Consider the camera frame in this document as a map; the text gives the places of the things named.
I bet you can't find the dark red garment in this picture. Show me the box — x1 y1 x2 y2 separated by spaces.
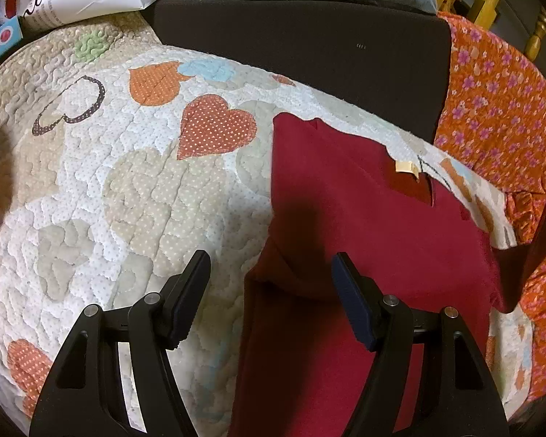
227 113 507 437

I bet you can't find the orange floral cloth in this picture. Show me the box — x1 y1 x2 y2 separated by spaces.
430 11 546 403

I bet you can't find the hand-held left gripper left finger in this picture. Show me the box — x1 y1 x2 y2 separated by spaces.
28 250 212 437

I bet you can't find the dark brown cushion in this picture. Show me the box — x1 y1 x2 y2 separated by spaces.
143 0 451 146

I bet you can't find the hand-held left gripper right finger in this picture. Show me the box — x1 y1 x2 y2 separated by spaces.
331 252 510 437

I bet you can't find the heart-patterned quilted blanket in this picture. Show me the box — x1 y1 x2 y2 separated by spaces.
0 11 535 437

